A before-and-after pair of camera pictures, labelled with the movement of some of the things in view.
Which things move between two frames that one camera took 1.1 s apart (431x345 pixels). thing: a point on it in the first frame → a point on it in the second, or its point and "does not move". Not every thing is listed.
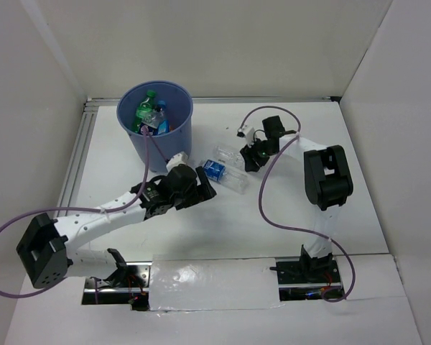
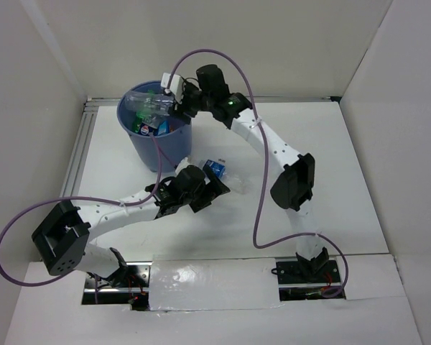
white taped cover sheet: [181, 284] does not move
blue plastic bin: [179, 101] does not move
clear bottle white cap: [227, 154] → [151, 103]
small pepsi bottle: [151, 118] → [146, 129]
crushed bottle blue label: [164, 126] does not move
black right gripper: [251, 157] → [183, 106]
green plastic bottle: [145, 107] does not move
